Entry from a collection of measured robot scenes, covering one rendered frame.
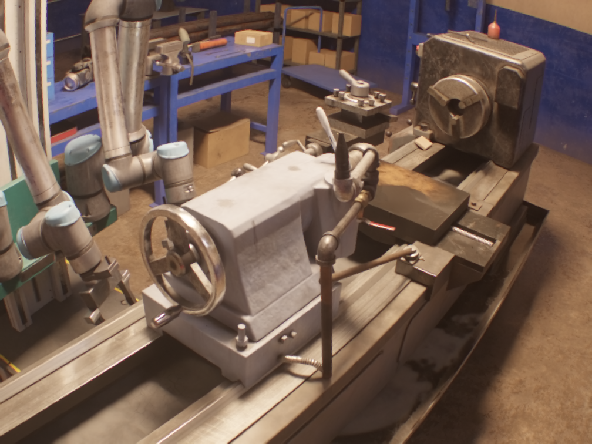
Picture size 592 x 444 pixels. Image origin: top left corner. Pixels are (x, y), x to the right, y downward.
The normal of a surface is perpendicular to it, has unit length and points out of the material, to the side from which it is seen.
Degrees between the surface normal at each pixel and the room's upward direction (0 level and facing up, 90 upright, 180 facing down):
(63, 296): 90
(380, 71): 90
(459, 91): 90
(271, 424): 0
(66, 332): 0
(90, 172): 90
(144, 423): 20
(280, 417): 0
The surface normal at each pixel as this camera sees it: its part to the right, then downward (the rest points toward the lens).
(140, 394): 0.09, -0.62
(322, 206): 0.15, 0.31
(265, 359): 0.80, 0.33
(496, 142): -0.60, 0.36
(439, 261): 0.06, -0.87
